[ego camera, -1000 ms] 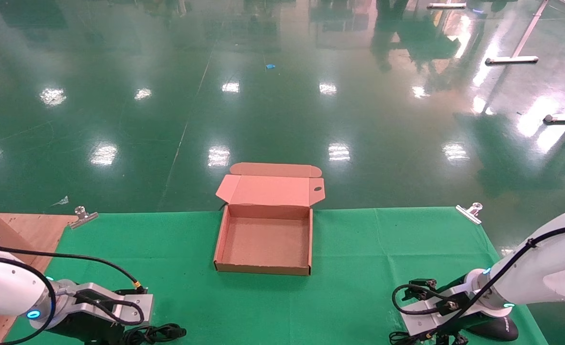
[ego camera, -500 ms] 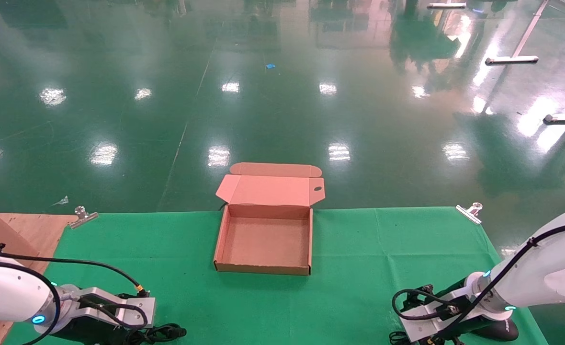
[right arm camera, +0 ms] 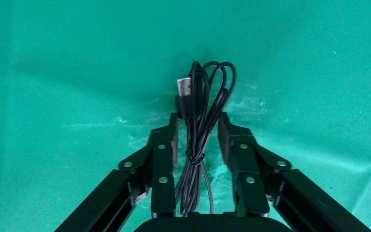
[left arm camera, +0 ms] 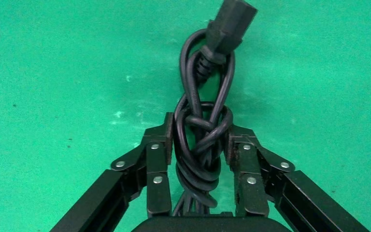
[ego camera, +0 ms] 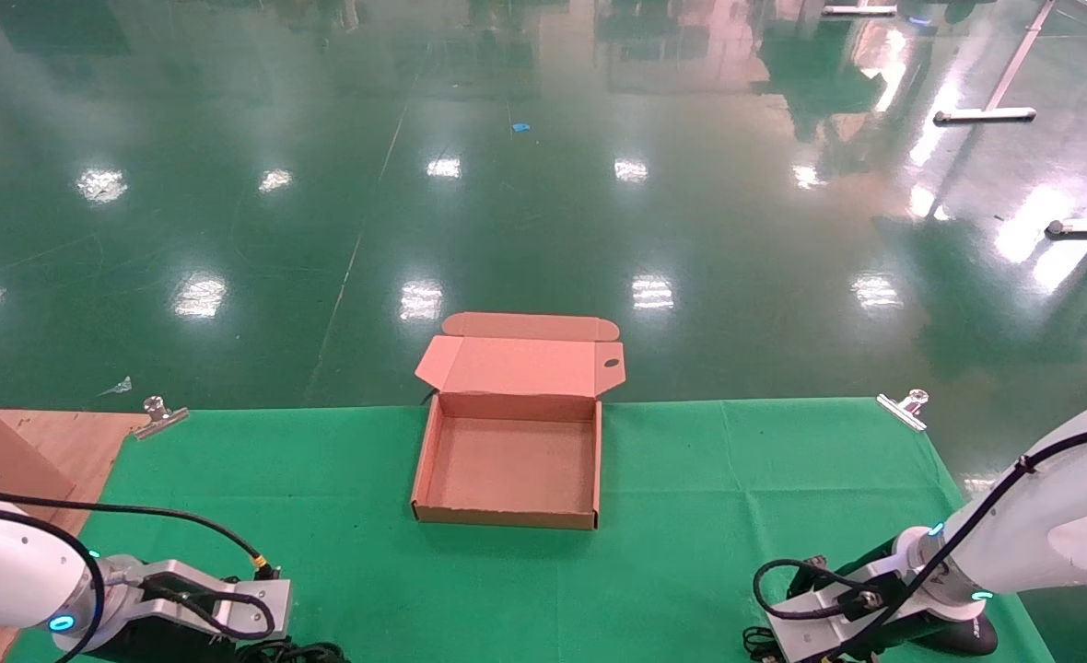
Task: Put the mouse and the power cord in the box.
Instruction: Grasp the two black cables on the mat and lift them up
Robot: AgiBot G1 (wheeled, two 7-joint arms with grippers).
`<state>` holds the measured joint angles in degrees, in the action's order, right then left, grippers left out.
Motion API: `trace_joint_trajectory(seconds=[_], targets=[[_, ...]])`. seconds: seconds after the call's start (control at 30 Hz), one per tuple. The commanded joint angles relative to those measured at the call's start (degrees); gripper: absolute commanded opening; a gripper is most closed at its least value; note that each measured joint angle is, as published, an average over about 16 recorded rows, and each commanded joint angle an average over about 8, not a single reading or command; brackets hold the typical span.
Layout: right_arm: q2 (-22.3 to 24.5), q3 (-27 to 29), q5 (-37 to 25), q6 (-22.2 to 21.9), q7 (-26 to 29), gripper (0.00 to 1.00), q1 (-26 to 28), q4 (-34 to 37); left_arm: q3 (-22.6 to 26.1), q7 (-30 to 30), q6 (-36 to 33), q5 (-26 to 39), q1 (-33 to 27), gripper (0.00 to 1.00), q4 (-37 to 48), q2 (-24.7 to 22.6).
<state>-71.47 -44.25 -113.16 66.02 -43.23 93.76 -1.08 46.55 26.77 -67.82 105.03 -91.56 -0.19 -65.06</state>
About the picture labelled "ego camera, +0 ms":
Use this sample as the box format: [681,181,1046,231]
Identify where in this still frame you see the green table cloth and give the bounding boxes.
[5,398,1056,663]

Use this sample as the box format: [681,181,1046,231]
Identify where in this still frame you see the black power cord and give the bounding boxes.
[235,640,353,663]

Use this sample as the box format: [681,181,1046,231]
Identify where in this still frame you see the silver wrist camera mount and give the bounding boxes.
[768,566,918,663]
[106,558,292,642]

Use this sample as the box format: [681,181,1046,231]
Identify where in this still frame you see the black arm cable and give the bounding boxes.
[0,472,279,663]
[752,424,1087,663]

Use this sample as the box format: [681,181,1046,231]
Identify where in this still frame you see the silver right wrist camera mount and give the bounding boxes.
[768,566,918,663]

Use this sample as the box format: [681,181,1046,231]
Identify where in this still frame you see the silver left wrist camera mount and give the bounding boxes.
[106,558,292,642]

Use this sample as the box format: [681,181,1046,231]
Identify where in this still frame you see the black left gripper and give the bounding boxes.
[92,619,259,663]

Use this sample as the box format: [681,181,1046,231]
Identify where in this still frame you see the long white table leg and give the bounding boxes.
[933,0,1058,126]

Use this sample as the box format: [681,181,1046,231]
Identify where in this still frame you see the brown cardboard panel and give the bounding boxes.
[0,381,76,518]

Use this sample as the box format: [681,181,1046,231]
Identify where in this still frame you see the metal binder clip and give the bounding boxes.
[877,389,929,432]
[133,396,193,440]

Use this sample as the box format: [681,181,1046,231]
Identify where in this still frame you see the open brown cardboard box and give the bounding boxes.
[412,313,627,531]

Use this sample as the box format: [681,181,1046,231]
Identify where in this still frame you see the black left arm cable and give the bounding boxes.
[0,472,279,663]

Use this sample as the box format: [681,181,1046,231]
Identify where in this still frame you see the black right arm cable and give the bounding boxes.
[752,424,1087,663]

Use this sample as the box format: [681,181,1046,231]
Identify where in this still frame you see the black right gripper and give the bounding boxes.
[788,539,1000,663]

